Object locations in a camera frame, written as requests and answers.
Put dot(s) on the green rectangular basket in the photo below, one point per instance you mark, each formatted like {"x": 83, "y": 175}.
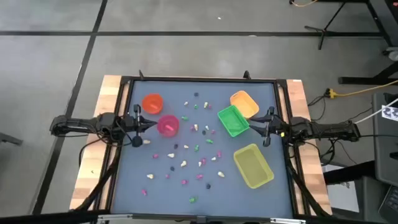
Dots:
{"x": 233, "y": 121}

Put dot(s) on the white marker tag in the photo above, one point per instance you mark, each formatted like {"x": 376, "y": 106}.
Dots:
{"x": 390, "y": 112}

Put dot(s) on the orange rectangular basket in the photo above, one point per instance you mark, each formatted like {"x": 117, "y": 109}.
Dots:
{"x": 245, "y": 102}

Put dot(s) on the white box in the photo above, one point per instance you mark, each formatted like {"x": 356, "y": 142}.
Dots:
{"x": 342, "y": 196}

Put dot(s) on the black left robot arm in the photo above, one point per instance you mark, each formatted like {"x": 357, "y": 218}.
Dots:
{"x": 77, "y": 125}

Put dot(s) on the dark grey floor bracket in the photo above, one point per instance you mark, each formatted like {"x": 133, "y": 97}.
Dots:
{"x": 9, "y": 138}

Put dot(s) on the pink round bowl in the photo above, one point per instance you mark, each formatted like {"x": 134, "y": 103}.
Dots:
{"x": 164, "y": 123}

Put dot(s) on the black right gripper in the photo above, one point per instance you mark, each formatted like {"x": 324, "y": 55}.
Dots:
{"x": 280, "y": 128}

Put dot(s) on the silver metal bracket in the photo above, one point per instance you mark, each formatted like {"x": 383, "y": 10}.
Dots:
{"x": 115, "y": 216}
{"x": 287, "y": 221}

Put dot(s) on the grey cabinet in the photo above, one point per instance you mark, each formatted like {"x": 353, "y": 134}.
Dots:
{"x": 385, "y": 149}

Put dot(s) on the yellow power plug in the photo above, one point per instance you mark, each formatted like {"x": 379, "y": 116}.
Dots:
{"x": 331, "y": 92}

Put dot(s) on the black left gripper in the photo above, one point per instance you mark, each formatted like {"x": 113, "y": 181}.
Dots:
{"x": 129, "y": 124}

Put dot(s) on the blue-grey table mat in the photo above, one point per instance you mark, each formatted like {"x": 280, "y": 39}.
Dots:
{"x": 236, "y": 202}

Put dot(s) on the black desk leg frame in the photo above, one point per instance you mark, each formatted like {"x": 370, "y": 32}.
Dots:
{"x": 354, "y": 80}

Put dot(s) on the yellow rectangular bin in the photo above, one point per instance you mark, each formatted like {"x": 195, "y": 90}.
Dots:
{"x": 253, "y": 166}

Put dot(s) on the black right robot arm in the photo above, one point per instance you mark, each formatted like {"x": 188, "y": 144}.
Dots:
{"x": 326, "y": 130}

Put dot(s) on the black keyboard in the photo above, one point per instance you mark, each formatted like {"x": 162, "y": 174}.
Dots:
{"x": 390, "y": 202}

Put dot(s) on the black tripod stand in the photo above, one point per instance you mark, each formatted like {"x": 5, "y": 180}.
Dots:
{"x": 325, "y": 30}

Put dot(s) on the orange round bowl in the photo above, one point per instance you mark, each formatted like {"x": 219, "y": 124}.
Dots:
{"x": 149, "y": 101}

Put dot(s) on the black table frame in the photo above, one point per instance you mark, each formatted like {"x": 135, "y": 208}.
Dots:
{"x": 202, "y": 79}

